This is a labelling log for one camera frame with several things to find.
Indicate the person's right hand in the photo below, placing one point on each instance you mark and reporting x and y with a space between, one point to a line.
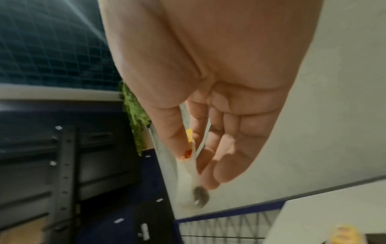
217 59

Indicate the white tea bag yellow tag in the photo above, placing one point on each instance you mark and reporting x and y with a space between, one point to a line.
346 234
188 176

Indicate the green plants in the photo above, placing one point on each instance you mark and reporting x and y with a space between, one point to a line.
135 114

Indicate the white beam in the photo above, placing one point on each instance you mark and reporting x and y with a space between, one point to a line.
54 93

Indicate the glass building facade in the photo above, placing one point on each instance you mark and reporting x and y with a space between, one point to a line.
51 43

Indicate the purple metal mesh railing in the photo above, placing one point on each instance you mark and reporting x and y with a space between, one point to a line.
226 226

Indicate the dark cabinet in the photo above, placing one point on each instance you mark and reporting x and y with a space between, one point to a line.
126 214

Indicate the black metal rack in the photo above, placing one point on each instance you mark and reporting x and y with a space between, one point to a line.
66 166

